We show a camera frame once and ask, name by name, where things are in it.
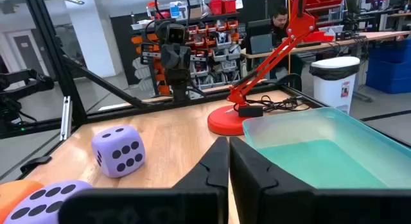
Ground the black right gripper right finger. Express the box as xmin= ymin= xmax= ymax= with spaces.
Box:
xmin=229 ymin=136 xmax=411 ymax=224

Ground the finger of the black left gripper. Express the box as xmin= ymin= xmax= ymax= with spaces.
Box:
xmin=176 ymin=46 xmax=192 ymax=85
xmin=161 ymin=46 xmax=178 ymax=85

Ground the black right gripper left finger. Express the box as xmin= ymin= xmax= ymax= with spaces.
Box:
xmin=58 ymin=136 xmax=230 ymax=224

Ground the purple foam die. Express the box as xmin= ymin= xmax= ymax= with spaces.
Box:
xmin=91 ymin=125 xmax=146 ymax=179
xmin=3 ymin=180 xmax=94 ymax=224

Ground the orange foam die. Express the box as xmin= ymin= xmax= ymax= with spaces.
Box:
xmin=0 ymin=180 xmax=44 ymax=223

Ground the parts shelf with orange bins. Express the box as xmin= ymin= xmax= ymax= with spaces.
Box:
xmin=130 ymin=0 xmax=247 ymax=97

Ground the teal translucent plastic bin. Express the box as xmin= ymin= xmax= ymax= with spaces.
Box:
xmin=242 ymin=107 xmax=411 ymax=190

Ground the red storage bin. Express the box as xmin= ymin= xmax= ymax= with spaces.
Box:
xmin=223 ymin=0 xmax=238 ymax=14
xmin=208 ymin=0 xmax=224 ymax=15

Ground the red desk lamp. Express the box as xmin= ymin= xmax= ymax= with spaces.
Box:
xmin=207 ymin=0 xmax=317 ymax=137

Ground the dark laptop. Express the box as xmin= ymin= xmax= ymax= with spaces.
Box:
xmin=245 ymin=18 xmax=274 ymax=55

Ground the person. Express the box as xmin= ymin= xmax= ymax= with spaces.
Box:
xmin=270 ymin=5 xmax=304 ymax=80

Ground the white trash can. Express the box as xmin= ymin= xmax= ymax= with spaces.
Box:
xmin=309 ymin=56 xmax=361 ymax=114

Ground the black table clamp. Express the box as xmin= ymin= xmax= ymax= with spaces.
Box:
xmin=19 ymin=155 xmax=52 ymax=174

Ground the blue storage crate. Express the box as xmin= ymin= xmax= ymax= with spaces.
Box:
xmin=365 ymin=39 xmax=411 ymax=95

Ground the long wooden workbench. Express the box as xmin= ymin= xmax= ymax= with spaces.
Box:
xmin=240 ymin=30 xmax=411 ymax=60

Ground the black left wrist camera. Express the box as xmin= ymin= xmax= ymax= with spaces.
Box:
xmin=166 ymin=23 xmax=188 ymax=44

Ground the black lamp power cable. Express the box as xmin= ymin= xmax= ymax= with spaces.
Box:
xmin=238 ymin=94 xmax=311 ymax=118

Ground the silver metal bracket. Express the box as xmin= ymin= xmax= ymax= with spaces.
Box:
xmin=60 ymin=96 xmax=73 ymax=141

